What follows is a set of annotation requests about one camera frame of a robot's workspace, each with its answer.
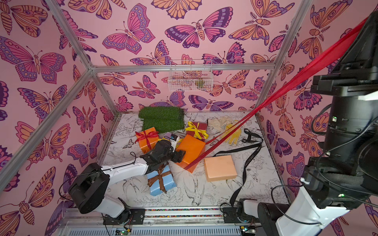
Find large orange gift box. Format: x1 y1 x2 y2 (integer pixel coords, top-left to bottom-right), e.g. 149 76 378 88
176 135 206 169

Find peach gift box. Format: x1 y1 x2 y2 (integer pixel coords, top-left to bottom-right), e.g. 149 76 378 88
204 155 238 182

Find black printed ribbon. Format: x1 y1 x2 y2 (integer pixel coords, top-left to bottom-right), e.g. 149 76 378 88
214 128 263 208

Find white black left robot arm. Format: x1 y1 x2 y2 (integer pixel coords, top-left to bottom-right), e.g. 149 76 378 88
69 140 186 224

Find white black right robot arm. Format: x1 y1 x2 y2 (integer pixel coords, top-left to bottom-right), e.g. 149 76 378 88
258 11 378 236

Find brown ribbon on blue box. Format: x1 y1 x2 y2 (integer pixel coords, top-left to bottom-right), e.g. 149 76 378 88
147 163 173 193

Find lilac gift box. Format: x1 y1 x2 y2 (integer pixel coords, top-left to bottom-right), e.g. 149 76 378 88
163 132 178 141

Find small orange gift box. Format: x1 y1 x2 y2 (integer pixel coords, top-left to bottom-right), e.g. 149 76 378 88
135 126 160 154

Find red ribbon on small box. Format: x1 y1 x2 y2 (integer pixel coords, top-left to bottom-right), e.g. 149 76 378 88
135 130 160 151

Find light blue gift box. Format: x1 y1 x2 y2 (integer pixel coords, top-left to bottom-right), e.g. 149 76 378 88
147 165 177 197

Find yellow ribbon on red box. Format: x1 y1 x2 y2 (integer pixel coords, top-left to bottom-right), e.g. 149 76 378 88
184 121 209 141

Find green artificial grass mat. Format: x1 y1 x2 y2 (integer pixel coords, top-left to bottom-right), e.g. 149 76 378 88
138 106 185 133

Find yellow dotted work glove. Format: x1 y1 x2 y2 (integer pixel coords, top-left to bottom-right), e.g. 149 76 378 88
220 120 242 146

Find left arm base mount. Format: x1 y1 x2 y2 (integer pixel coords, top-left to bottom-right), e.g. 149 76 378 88
103 208 146 226

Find white wire basket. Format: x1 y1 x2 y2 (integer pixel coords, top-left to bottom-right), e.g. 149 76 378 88
167 59 214 92

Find aluminium frame post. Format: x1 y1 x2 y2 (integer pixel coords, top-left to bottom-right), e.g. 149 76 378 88
255 0 313 111

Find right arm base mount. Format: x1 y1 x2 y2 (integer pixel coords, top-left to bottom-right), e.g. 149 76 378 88
220 199 259 224

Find aluminium front rail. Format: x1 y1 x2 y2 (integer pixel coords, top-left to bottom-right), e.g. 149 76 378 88
56 206 265 236

